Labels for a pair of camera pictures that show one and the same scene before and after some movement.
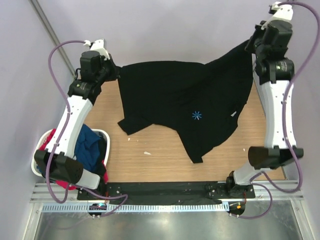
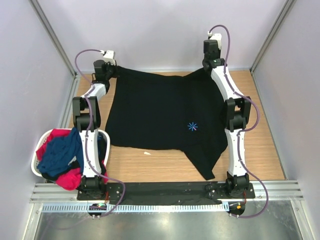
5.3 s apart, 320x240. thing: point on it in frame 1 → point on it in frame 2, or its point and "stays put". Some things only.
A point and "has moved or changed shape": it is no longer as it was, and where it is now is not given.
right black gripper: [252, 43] → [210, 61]
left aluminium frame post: [46, 23] stays put
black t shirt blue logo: [202, 102] has moved or changed shape
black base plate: [169, 193] stays put
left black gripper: [115, 69] stays put
